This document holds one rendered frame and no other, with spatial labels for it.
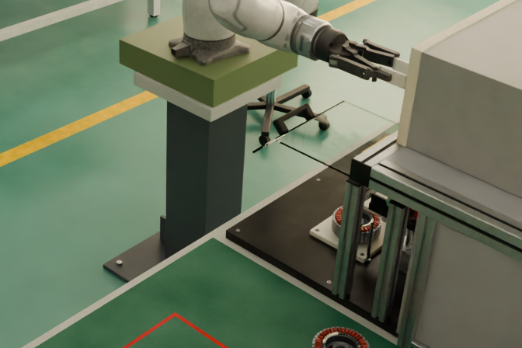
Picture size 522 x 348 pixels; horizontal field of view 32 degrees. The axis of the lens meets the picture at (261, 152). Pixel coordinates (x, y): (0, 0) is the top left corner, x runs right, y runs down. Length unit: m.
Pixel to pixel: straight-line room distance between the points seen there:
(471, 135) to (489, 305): 0.31
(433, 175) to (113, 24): 3.46
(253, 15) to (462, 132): 0.50
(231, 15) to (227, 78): 0.75
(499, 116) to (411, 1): 3.94
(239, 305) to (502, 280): 0.56
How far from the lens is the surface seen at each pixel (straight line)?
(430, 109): 1.73
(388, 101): 4.37
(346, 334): 1.83
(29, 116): 4.13
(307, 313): 1.92
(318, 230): 2.09
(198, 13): 2.65
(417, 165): 1.74
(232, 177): 2.95
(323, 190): 2.25
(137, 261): 3.22
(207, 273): 2.00
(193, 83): 2.64
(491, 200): 1.68
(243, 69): 2.67
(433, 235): 1.70
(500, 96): 1.65
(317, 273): 1.99
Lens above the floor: 2.01
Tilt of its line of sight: 31 degrees down
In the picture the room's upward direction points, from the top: 4 degrees clockwise
